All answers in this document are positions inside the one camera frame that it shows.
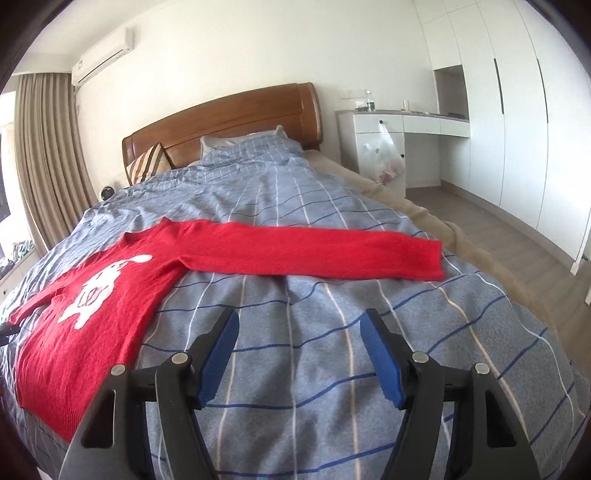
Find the grey pillow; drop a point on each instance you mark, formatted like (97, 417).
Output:
(217, 143)

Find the white wardrobe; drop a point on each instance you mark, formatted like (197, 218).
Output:
(517, 115)

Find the beige curtain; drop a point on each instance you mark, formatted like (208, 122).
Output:
(46, 152)

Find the clear bottle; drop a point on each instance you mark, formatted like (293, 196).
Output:
(369, 102)

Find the striped cushion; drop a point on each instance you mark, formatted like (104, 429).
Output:
(145, 164)

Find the white desk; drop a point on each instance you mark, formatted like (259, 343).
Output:
(415, 143)

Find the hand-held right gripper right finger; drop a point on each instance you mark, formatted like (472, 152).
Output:
(383, 364)

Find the white air conditioner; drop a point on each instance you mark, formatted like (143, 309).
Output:
(104, 55)

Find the wooden headboard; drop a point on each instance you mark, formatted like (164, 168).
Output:
(240, 110)

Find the pile of clothes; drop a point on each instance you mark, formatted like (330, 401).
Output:
(16, 254)

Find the clear plastic bag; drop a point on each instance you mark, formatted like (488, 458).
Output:
(385, 159)

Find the red knit sweater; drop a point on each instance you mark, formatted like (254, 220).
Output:
(115, 314)

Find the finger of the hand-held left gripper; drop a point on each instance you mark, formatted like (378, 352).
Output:
(7, 330)

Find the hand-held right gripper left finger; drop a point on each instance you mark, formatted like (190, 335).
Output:
(217, 364)

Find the grey plaid duvet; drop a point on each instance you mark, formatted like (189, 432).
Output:
(300, 323)

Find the small white round fan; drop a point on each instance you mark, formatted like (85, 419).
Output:
(107, 193)

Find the white window bench cabinet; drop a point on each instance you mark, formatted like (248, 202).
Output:
(16, 281)

